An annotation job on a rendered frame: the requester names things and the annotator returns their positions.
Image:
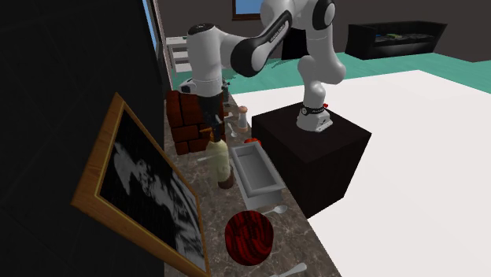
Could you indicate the wood framed wall picture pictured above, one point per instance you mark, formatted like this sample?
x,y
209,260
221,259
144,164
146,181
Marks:
x,y
149,184

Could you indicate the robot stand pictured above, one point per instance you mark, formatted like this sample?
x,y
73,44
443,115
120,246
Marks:
x,y
318,161

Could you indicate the red patterned bowl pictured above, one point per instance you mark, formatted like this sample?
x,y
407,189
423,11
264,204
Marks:
x,y
248,238

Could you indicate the white shelf unit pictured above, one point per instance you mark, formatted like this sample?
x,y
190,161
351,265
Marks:
x,y
180,57

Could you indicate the red tomato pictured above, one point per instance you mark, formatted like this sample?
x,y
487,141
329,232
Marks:
x,y
253,142

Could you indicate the grey rectangular tray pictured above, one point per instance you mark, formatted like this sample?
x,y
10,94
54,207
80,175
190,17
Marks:
x,y
255,172

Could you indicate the pale wooden pepper mill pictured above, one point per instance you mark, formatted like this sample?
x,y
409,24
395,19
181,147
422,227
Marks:
x,y
242,119

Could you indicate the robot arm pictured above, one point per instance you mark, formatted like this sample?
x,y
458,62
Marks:
x,y
207,57

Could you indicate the black cabinet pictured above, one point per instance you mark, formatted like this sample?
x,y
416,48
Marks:
x,y
293,44

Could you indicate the wood framed window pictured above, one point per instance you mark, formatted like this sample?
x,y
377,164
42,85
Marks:
x,y
247,9

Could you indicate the pale bottle with brown base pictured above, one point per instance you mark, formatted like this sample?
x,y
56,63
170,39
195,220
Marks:
x,y
219,161

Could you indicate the black sofa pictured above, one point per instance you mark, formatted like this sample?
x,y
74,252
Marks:
x,y
395,40

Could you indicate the silver spoon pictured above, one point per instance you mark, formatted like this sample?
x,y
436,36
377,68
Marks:
x,y
231,130
278,209
293,269

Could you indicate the red brick patterned block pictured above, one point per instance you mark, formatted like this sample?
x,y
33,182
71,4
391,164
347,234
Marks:
x,y
184,119

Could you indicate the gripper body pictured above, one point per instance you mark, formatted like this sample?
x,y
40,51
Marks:
x,y
212,109

